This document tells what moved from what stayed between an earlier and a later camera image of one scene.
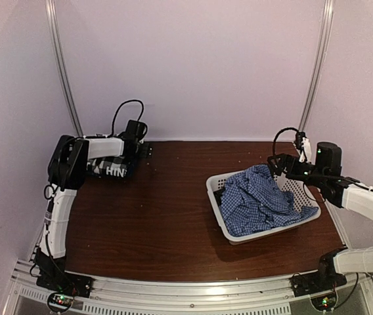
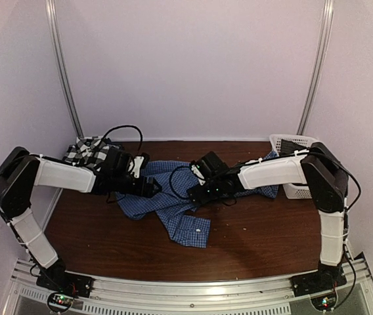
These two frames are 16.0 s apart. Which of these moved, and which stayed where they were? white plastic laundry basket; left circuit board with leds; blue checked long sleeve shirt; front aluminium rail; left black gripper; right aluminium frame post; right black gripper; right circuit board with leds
Moved: left black gripper; right black gripper; white plastic laundry basket; blue checked long sleeve shirt
Stayed: right circuit board with leds; front aluminium rail; left circuit board with leds; right aluminium frame post
